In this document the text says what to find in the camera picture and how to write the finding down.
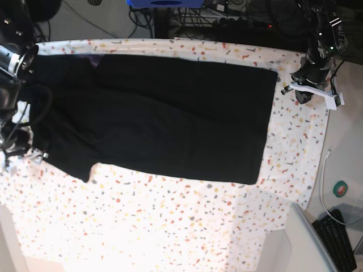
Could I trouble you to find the black t-shirt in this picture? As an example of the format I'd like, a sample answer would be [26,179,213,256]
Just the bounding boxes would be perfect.
[19,55,278,185]

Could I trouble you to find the black keyboard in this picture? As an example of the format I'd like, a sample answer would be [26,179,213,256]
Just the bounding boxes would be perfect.
[312,215,357,272]

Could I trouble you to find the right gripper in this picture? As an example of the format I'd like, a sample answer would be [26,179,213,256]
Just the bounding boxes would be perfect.
[1,124,31,159]

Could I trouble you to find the green tape roll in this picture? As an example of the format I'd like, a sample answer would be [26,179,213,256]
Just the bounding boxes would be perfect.
[333,180,348,198]

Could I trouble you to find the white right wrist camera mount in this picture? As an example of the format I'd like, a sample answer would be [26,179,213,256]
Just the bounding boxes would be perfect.
[2,148,50,176]

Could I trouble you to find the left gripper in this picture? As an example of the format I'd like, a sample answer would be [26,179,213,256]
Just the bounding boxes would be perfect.
[291,53,334,104]

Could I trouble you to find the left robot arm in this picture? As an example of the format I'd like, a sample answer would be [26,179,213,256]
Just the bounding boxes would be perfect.
[291,1,347,91]

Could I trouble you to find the white cable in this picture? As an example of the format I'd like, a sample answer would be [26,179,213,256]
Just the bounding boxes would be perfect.
[318,149,348,226]

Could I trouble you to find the terrazzo patterned tablecloth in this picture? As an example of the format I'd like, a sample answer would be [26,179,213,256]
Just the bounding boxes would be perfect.
[1,39,328,271]

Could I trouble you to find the grey laptop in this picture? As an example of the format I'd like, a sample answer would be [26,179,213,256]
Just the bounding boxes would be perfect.
[285,203,337,272]

